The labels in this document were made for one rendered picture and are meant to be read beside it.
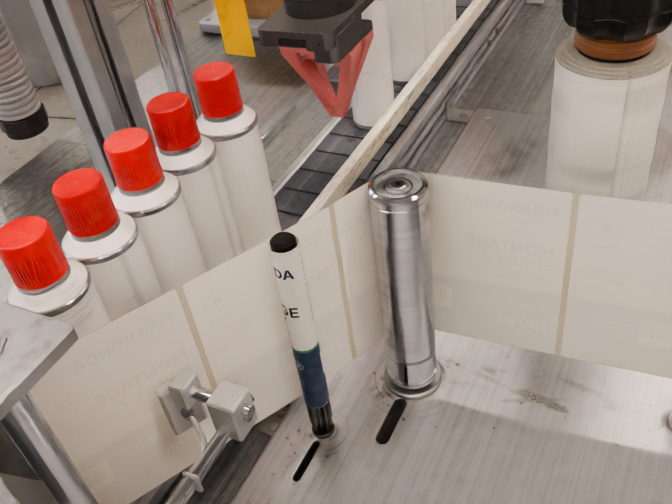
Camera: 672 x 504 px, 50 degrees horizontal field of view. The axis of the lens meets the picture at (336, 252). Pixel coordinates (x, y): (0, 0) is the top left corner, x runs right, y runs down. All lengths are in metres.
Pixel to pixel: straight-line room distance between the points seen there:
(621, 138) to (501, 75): 0.50
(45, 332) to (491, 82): 0.85
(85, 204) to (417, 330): 0.24
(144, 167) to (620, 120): 0.35
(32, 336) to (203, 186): 0.30
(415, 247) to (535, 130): 0.42
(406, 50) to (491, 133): 0.17
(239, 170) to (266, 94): 0.50
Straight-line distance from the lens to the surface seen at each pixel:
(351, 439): 0.55
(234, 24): 0.64
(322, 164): 0.82
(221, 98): 0.58
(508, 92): 1.04
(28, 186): 1.04
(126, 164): 0.51
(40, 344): 0.29
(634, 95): 0.59
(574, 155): 0.62
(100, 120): 0.70
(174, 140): 0.55
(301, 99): 0.79
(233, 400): 0.42
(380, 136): 0.80
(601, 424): 0.57
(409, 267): 0.47
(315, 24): 0.57
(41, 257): 0.46
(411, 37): 0.93
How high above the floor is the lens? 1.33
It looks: 40 degrees down
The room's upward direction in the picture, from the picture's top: 9 degrees counter-clockwise
